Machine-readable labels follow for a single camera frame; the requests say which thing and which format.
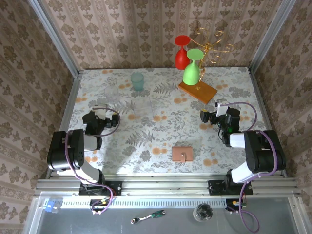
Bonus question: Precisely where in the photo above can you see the brown leather card holder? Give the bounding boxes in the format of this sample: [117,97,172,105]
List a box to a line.
[172,146,193,162]

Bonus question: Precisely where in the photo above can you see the clear glass cup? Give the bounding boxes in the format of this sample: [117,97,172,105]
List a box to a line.
[104,85,120,103]

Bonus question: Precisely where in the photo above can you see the green plastic wine glass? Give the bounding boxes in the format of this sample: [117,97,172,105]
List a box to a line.
[182,48,204,85]

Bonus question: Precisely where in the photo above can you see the teal frosted tumbler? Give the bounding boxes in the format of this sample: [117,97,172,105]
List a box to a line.
[130,72,144,92]

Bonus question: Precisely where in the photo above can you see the floral patterned tablecloth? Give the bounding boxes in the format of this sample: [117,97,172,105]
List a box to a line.
[56,67,281,175]

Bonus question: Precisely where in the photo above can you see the red plastic wine glass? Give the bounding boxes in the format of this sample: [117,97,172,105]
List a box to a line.
[175,35,191,71]

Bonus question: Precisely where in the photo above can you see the black connector board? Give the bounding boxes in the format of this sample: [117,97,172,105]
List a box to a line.
[89,198,110,213]
[225,198,244,212]

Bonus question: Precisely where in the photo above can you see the glass jar of screws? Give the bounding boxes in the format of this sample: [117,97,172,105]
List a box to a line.
[193,204,214,222]

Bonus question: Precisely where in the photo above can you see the blue plastic connector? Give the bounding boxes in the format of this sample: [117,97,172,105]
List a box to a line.
[43,199,61,214]

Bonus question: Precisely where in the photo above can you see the grey metal work shelf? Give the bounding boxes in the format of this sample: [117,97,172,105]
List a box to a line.
[24,191,309,234]

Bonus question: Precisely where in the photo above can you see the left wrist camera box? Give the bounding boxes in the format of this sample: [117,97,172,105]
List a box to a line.
[93,108,107,119]

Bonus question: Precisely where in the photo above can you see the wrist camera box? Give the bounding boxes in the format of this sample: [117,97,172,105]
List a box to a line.
[214,98,229,117]
[93,108,107,119]

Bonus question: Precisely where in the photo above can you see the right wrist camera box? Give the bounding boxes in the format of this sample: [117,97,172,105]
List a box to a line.
[214,98,229,117]

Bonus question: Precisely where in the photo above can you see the gold wire rack wooden base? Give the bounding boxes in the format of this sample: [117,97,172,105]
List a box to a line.
[177,27,236,105]

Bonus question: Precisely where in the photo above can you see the aluminium table side rail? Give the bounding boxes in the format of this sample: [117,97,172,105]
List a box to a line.
[46,70,82,178]
[248,68,288,177]

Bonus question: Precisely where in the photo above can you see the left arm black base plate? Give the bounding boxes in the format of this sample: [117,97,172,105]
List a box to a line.
[79,180,122,196]

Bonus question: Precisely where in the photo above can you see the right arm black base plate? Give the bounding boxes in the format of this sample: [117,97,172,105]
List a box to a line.
[208,179,254,196]

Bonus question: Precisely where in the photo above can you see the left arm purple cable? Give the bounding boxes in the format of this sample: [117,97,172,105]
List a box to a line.
[63,105,122,215]

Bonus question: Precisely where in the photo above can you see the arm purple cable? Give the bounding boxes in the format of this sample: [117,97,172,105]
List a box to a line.
[63,105,122,215]
[226,101,279,233]

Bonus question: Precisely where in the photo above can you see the aluminium cross rail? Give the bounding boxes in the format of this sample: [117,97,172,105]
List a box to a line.
[35,176,302,197]

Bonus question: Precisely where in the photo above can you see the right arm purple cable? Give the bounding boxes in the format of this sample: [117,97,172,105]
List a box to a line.
[226,101,279,233]

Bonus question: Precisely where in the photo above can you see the aluminium frame post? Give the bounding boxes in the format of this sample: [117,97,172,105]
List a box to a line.
[28,0,80,76]
[250,0,297,71]

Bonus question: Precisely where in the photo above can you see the white slotted cable duct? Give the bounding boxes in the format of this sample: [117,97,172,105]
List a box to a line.
[60,197,229,209]

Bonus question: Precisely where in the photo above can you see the green handled ratchet wrench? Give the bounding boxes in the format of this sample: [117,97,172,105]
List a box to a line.
[130,210,167,225]

